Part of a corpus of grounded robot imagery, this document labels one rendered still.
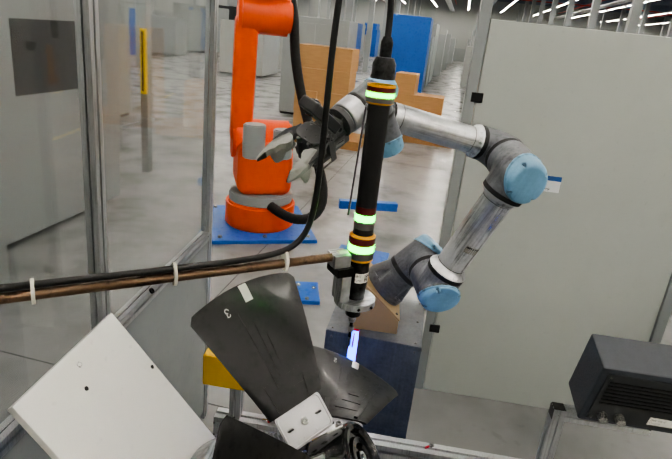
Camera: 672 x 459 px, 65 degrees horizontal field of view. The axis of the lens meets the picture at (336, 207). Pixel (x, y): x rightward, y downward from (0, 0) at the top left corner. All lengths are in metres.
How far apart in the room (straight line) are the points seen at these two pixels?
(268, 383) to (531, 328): 2.27
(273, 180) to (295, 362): 3.93
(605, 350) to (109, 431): 1.07
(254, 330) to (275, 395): 0.11
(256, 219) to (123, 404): 3.96
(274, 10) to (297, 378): 4.08
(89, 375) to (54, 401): 0.08
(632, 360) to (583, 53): 1.62
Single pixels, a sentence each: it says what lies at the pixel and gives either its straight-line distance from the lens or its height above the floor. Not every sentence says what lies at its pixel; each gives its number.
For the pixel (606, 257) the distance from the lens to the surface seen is 2.99.
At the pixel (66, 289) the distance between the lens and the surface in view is 0.75.
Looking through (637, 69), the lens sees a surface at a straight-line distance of 2.80.
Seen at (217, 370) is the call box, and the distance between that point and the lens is 1.45.
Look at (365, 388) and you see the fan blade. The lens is 1.20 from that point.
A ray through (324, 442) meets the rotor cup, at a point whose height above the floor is 1.24.
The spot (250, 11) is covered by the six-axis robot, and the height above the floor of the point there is 1.95.
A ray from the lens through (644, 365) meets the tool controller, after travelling 1.45.
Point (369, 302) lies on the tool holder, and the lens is 0.90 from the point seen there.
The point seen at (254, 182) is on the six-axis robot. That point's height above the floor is 0.51.
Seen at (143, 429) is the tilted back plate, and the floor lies 1.23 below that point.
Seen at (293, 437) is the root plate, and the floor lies 1.23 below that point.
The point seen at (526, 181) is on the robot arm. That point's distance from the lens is 1.42.
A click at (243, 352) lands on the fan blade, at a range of 0.94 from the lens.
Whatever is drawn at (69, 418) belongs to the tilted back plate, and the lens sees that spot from 0.93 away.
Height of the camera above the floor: 1.89
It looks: 19 degrees down
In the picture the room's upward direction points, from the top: 6 degrees clockwise
